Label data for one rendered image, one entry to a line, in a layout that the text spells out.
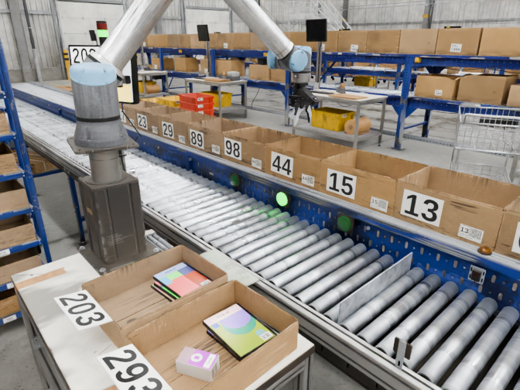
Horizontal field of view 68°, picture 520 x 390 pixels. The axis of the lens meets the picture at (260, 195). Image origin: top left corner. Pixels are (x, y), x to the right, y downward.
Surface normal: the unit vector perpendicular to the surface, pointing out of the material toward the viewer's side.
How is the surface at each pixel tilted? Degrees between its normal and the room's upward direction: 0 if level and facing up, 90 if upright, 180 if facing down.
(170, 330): 89
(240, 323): 0
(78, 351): 0
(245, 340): 0
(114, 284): 89
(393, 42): 90
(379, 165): 90
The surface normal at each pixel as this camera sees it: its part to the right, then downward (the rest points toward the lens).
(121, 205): 0.67, 0.28
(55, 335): 0.00, -0.93
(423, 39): -0.73, 0.25
